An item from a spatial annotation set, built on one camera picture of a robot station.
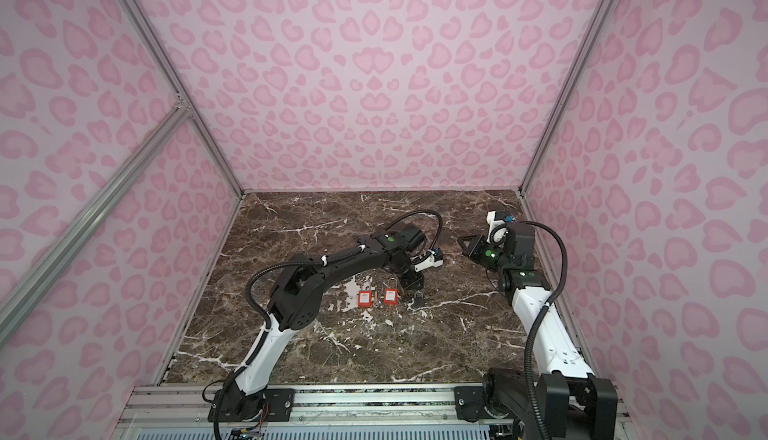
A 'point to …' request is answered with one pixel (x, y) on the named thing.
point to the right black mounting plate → (469, 403)
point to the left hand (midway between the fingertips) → (423, 278)
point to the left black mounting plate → (278, 406)
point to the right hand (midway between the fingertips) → (460, 237)
